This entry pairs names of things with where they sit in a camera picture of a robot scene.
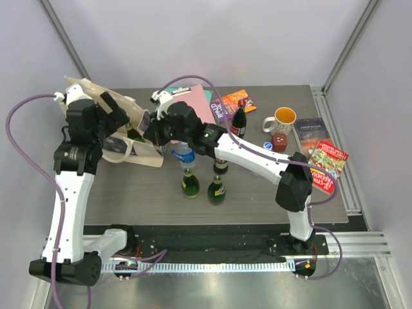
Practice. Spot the slotted cable duct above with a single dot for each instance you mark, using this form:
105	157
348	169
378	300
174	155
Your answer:
114	266

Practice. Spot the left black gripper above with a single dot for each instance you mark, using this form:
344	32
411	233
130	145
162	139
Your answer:
115	118

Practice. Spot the Pocari Sweat plastic bottle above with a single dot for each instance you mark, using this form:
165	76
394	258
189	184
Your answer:
185	155

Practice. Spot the red Treehouse book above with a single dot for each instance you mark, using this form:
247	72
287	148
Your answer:
332	160

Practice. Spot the brown red cube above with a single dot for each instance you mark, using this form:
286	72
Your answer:
279	142

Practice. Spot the white mug orange inside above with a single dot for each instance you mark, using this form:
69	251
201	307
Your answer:
281	122

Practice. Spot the teal clipboard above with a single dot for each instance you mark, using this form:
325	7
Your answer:
208	95

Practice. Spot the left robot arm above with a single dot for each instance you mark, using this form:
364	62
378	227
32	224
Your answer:
65	259

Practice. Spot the pink clipboard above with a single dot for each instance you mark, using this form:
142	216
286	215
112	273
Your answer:
195	98

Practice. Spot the Roald Dahl book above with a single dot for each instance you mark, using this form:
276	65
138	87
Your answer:
230	105

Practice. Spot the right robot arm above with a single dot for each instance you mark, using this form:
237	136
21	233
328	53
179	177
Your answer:
290	174

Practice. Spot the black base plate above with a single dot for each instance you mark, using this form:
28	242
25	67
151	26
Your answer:
267	238

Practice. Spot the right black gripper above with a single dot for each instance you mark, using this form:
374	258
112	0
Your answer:
154	132

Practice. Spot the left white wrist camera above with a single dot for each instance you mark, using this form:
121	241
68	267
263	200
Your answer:
74	93

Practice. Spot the canvas tote bag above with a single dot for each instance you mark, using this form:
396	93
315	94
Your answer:
118	147

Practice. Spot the Coca-Cola glass bottle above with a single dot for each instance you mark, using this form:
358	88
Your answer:
239	119
220	166

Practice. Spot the green glass bottle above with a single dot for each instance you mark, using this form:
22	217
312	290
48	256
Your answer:
133	134
190	184
216	191

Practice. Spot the dark purple book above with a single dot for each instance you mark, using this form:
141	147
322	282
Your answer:
308	132

